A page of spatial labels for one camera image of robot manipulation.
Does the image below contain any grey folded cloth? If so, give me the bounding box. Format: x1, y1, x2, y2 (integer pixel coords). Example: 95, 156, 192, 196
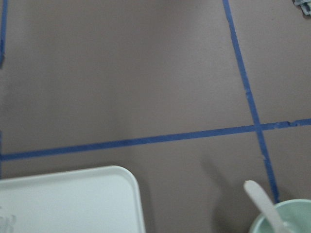
294, 0, 311, 16

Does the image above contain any white bear tray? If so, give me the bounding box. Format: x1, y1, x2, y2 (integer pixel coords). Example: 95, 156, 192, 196
0, 166, 146, 233

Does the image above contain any mint green bowl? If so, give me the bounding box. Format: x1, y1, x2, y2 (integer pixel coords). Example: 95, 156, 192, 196
248, 199, 311, 233

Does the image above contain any white plastic spoon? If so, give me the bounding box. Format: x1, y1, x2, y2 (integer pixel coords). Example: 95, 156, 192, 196
243, 180, 291, 233

